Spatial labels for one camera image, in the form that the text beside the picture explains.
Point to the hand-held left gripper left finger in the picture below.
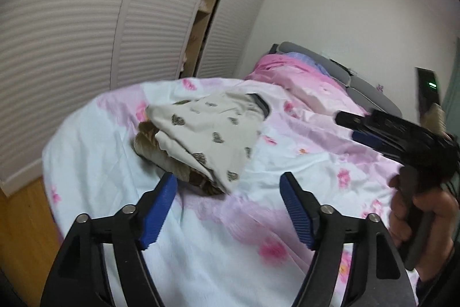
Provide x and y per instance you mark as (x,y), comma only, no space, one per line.
(160,213)

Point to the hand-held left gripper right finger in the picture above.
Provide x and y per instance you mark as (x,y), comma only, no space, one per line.
(298,217)

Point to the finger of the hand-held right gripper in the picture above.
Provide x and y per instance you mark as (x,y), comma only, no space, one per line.
(368,139)
(354,119)

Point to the cream printed polo shirt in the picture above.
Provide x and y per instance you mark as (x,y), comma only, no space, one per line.
(215,120)

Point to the person's right forearm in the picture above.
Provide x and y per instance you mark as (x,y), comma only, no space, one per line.
(436,292)

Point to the person's right hand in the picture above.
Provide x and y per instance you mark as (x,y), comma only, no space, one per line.
(444,220)

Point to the grey bed headboard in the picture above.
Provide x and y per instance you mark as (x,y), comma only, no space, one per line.
(359,84)

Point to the brown plaid folded garment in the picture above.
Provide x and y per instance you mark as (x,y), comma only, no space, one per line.
(147,145)

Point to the purple pillow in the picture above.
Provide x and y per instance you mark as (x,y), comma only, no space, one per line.
(305,59)

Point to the floral bed quilt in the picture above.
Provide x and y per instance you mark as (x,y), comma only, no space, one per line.
(107,156)

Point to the pink bunched quilt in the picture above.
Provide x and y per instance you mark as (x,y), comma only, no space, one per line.
(280,73)

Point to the white louvered wardrobe door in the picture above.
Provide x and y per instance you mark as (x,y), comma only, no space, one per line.
(57,41)
(244,5)
(161,12)

